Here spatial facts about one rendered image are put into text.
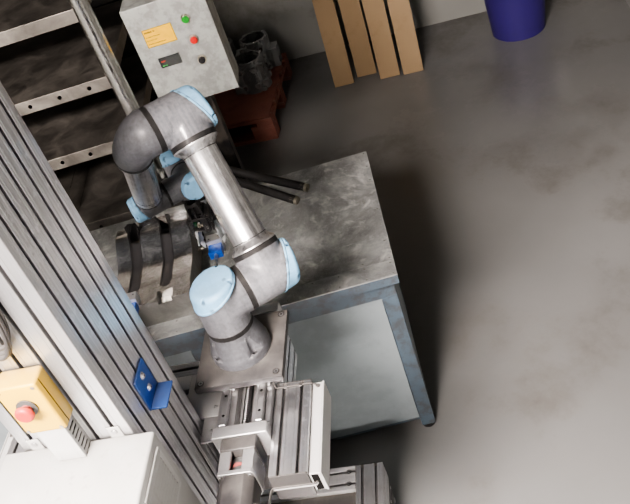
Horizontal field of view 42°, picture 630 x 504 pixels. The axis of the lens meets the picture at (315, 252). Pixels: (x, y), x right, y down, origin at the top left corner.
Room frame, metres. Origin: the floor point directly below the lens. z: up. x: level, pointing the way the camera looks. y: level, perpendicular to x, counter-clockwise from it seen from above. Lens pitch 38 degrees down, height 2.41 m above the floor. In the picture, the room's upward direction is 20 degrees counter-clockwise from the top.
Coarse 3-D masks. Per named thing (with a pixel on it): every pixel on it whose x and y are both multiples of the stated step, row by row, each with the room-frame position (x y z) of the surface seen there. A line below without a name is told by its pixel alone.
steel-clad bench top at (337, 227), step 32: (352, 160) 2.48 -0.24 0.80; (256, 192) 2.51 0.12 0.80; (288, 192) 2.43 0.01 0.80; (320, 192) 2.36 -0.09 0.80; (352, 192) 2.29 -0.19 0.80; (288, 224) 2.25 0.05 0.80; (320, 224) 2.19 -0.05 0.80; (352, 224) 2.12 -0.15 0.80; (384, 224) 2.06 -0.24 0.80; (224, 256) 2.21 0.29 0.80; (320, 256) 2.03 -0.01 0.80; (352, 256) 1.97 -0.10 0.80; (384, 256) 1.91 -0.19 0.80; (320, 288) 1.88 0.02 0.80; (192, 320) 1.95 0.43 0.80
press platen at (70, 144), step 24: (144, 72) 3.32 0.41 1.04; (96, 96) 3.26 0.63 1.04; (144, 96) 3.09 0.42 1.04; (24, 120) 3.29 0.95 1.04; (48, 120) 3.20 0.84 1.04; (72, 120) 3.12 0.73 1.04; (96, 120) 3.04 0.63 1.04; (120, 120) 2.96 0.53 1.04; (48, 144) 2.98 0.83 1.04; (72, 144) 2.91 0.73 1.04; (96, 144) 2.84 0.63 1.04
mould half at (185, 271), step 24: (120, 240) 2.32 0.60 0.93; (144, 240) 2.28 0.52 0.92; (192, 240) 2.23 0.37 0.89; (120, 264) 2.24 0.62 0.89; (144, 264) 2.20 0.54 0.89; (192, 264) 2.12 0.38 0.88; (144, 288) 2.07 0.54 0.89; (144, 312) 2.00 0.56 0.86; (168, 312) 1.99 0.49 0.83; (192, 312) 1.98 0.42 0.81
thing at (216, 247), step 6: (216, 234) 2.11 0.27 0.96; (210, 240) 2.10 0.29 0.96; (216, 240) 2.09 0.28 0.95; (210, 246) 2.08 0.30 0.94; (216, 246) 2.07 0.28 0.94; (222, 246) 2.08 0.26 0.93; (210, 252) 2.05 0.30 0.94; (216, 252) 2.05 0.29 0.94; (222, 252) 2.05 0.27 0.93; (216, 258) 2.03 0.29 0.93; (216, 264) 2.00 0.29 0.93
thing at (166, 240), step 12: (168, 216) 2.33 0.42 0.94; (132, 228) 2.35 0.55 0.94; (168, 228) 2.37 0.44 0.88; (132, 240) 2.32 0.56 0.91; (168, 240) 2.25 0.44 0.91; (132, 252) 2.26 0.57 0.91; (168, 252) 2.21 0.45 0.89; (132, 264) 2.22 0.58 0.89; (168, 264) 2.17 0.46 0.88; (132, 276) 2.17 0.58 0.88; (168, 276) 2.10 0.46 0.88; (132, 288) 2.10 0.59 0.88
